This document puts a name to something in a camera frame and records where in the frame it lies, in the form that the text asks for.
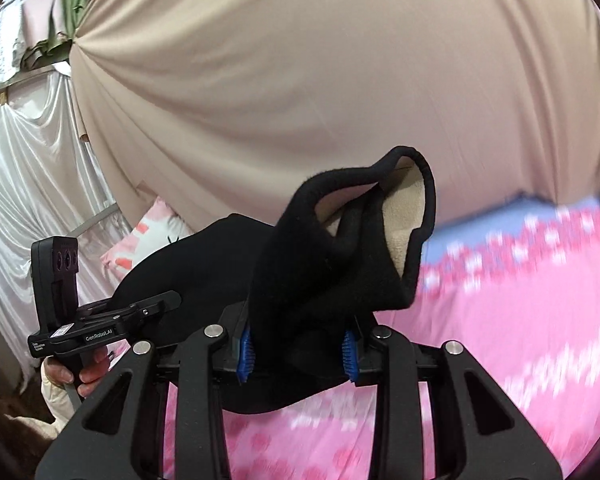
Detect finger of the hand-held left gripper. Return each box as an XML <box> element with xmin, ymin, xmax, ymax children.
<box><xmin>74</xmin><ymin>290</ymin><xmax>182</xmax><ymax>332</ymax></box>

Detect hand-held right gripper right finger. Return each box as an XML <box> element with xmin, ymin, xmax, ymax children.
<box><xmin>341</xmin><ymin>315</ymin><xmax>563</xmax><ymax>480</ymax></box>

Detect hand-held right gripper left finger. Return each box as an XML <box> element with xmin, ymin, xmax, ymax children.
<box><xmin>42</xmin><ymin>305</ymin><xmax>255</xmax><ymax>480</ymax></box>

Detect black pants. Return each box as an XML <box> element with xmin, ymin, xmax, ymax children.
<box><xmin>112</xmin><ymin>146</ymin><xmax>437</xmax><ymax>415</ymax></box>

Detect person's left forearm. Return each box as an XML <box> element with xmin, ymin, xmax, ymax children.
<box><xmin>39</xmin><ymin>359</ymin><xmax>83</xmax><ymax>433</ymax></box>

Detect person's left hand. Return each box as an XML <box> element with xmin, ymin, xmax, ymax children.
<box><xmin>44</xmin><ymin>347</ymin><xmax>112</xmax><ymax>400</ymax></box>

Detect pink white printed pillow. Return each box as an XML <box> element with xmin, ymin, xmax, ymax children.
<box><xmin>100</xmin><ymin>197</ymin><xmax>195</xmax><ymax>280</ymax></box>

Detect white satin cloth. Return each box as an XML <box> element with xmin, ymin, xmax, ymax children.
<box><xmin>0</xmin><ymin>71</ymin><xmax>137</xmax><ymax>393</ymax></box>

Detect pink printed blanket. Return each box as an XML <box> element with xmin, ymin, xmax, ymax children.
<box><xmin>162</xmin><ymin>195</ymin><xmax>600</xmax><ymax>480</ymax></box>

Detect pale pink cloth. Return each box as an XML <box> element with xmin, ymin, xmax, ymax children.
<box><xmin>21</xmin><ymin>0</ymin><xmax>67</xmax><ymax>58</ymax></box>

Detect green cloth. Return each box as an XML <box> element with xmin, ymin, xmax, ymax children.
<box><xmin>59</xmin><ymin>0</ymin><xmax>95</xmax><ymax>47</ymax></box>

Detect beige curtain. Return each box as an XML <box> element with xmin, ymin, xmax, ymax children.
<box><xmin>67</xmin><ymin>0</ymin><xmax>600</xmax><ymax>241</ymax></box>

